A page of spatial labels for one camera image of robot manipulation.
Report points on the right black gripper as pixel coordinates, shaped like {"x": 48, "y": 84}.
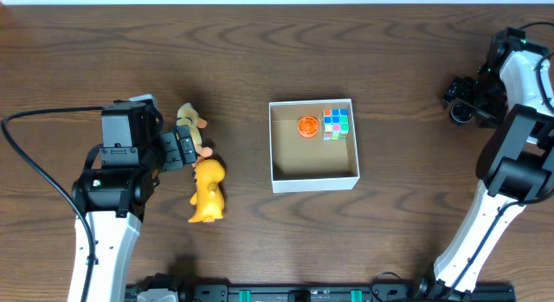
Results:
{"x": 460, "y": 89}

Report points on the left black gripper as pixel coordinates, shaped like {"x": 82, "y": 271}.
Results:
{"x": 174, "y": 147}

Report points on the black round disc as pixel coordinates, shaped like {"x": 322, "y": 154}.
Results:
{"x": 461, "y": 114}

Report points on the yellow plush duck toy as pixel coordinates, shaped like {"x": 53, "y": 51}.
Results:
{"x": 187, "y": 115}

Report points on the orange round disc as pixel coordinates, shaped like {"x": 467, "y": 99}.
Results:
{"x": 308, "y": 126}

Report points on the colourful puzzle cube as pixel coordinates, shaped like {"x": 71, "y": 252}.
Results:
{"x": 335, "y": 124}

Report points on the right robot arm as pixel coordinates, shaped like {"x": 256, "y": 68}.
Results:
{"x": 512, "y": 95}

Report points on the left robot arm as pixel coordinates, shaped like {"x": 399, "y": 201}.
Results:
{"x": 118, "y": 178}

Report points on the orange rubber dinosaur toy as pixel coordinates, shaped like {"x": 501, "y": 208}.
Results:
{"x": 208, "y": 198}

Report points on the white cardboard box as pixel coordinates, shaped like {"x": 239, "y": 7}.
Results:
{"x": 300, "y": 164}

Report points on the black mounting rail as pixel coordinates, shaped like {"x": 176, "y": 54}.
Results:
{"x": 163, "y": 287}

